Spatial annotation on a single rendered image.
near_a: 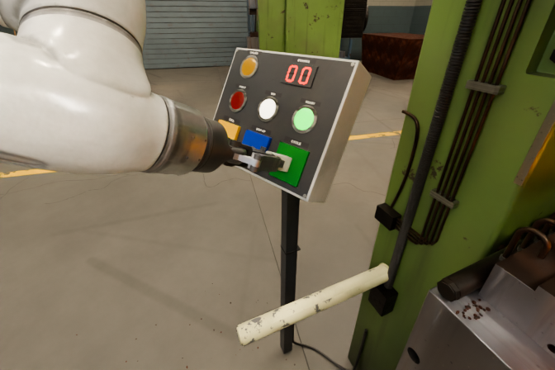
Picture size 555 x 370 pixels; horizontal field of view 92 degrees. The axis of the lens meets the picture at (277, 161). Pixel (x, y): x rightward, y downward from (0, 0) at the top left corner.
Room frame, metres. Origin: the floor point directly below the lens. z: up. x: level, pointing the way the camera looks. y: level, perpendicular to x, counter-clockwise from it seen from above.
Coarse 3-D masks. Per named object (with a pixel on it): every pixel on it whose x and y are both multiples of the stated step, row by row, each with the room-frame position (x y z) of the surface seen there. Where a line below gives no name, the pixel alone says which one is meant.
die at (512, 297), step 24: (552, 240) 0.29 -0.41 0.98; (504, 264) 0.25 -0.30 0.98; (528, 264) 0.25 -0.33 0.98; (552, 264) 0.25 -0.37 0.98; (504, 288) 0.23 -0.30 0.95; (528, 288) 0.21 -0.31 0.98; (552, 288) 0.21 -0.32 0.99; (504, 312) 0.22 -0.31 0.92; (528, 312) 0.20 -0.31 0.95; (552, 312) 0.19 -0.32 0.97; (552, 336) 0.18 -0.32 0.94
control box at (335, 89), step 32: (256, 64) 0.66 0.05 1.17; (288, 64) 0.60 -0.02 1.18; (320, 64) 0.56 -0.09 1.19; (352, 64) 0.52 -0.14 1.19; (224, 96) 0.68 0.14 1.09; (256, 96) 0.62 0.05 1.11; (288, 96) 0.56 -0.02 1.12; (320, 96) 0.52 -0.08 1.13; (352, 96) 0.51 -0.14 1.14; (256, 128) 0.57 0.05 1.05; (288, 128) 0.52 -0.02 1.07; (320, 128) 0.48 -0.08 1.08; (352, 128) 0.52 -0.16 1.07; (320, 160) 0.45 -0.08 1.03; (288, 192) 0.45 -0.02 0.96; (320, 192) 0.45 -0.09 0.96
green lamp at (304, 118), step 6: (306, 108) 0.52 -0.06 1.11; (300, 114) 0.52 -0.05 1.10; (306, 114) 0.51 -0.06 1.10; (312, 114) 0.51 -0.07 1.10; (294, 120) 0.52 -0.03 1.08; (300, 120) 0.51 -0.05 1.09; (306, 120) 0.50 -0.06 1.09; (312, 120) 0.50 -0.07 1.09; (300, 126) 0.51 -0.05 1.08; (306, 126) 0.50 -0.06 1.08
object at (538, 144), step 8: (552, 112) 0.37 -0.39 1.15; (544, 120) 0.37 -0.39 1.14; (552, 120) 0.36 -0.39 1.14; (544, 128) 0.37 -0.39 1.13; (552, 128) 0.36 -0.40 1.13; (536, 136) 0.37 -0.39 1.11; (544, 136) 0.36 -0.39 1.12; (536, 144) 0.37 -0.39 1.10; (536, 152) 0.36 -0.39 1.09; (528, 160) 0.37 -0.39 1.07; (520, 168) 0.37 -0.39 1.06; (528, 168) 0.36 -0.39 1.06; (520, 176) 0.37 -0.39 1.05; (520, 184) 0.36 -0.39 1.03
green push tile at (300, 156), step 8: (280, 144) 0.51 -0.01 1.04; (288, 144) 0.51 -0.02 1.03; (280, 152) 0.50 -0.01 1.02; (288, 152) 0.49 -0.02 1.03; (296, 152) 0.48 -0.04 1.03; (304, 152) 0.47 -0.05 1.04; (296, 160) 0.47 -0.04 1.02; (304, 160) 0.46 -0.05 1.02; (296, 168) 0.46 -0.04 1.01; (280, 176) 0.47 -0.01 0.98; (288, 176) 0.46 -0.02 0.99; (296, 176) 0.45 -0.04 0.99; (296, 184) 0.44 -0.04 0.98
